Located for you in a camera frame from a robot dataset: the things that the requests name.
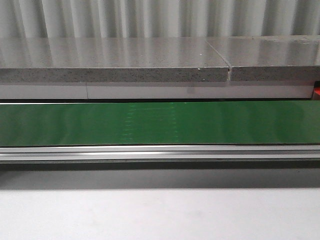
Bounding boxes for grey stone slab left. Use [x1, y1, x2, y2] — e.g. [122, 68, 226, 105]
[0, 37, 229, 83]

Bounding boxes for grey stone slab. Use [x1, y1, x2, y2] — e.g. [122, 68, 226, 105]
[0, 37, 229, 83]
[206, 35, 320, 84]

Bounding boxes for green conveyor belt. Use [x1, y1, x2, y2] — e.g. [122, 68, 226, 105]
[0, 100, 320, 147]

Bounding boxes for grey stone slab right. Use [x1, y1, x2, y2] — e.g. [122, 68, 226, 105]
[206, 35, 320, 84]

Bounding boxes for red plastic tray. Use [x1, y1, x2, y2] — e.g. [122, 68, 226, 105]
[312, 81, 320, 101]

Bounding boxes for white pleated curtain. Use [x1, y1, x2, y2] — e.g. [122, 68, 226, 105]
[0, 0, 320, 38]

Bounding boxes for aluminium conveyor frame rail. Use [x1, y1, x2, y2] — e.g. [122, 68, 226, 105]
[0, 144, 320, 164]

